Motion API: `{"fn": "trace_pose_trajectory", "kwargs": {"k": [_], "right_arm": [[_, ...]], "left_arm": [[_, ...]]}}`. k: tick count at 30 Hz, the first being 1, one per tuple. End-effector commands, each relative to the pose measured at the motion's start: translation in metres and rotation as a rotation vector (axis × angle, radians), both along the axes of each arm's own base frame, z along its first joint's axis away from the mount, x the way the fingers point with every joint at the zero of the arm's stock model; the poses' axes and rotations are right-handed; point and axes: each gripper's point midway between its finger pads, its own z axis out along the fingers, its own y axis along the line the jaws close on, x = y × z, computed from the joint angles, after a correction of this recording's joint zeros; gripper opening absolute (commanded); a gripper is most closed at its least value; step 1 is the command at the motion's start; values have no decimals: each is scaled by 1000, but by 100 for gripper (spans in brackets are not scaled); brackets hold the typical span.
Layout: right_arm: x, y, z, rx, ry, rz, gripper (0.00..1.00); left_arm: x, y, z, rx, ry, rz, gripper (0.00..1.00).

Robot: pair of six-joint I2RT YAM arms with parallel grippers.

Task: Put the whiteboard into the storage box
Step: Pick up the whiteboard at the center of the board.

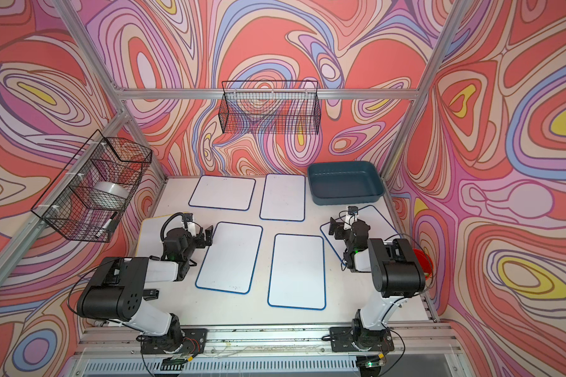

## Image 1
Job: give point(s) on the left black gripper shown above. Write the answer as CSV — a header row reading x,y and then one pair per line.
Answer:
x,y
199,239

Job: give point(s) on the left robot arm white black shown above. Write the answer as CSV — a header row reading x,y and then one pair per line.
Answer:
x,y
117,291

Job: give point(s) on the marker in wire basket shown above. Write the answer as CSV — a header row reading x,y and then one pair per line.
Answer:
x,y
108,226

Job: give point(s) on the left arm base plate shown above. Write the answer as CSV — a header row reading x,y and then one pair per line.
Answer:
x,y
190,341

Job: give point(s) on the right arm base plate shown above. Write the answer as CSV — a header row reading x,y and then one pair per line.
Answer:
x,y
347,339

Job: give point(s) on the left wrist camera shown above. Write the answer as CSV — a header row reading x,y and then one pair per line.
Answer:
x,y
190,225

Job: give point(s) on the teal plastic storage box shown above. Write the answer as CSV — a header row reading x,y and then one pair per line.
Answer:
x,y
349,182

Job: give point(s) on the black wire basket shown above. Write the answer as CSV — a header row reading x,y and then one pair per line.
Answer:
x,y
89,207
270,106

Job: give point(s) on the silver tape roll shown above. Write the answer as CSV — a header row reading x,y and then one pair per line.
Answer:
x,y
108,195

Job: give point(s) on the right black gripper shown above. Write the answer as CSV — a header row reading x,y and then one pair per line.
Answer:
x,y
339,229

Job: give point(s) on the blue-framed whiteboard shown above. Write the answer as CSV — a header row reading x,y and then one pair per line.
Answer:
x,y
230,262
223,193
297,272
284,198
380,227

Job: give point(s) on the aluminium front rail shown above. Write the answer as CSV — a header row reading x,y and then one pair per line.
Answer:
x,y
225,342

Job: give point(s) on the left black wire basket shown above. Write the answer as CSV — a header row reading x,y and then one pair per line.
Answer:
x,y
89,207

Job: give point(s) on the back black wire basket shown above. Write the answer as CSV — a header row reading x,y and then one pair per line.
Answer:
x,y
270,106

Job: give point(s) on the yellow-framed whiteboard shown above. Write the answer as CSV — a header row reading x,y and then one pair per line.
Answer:
x,y
149,241

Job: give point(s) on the red plastic cup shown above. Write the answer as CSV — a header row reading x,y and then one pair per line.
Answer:
x,y
425,262

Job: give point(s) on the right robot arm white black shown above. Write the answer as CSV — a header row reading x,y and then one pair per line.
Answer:
x,y
397,276

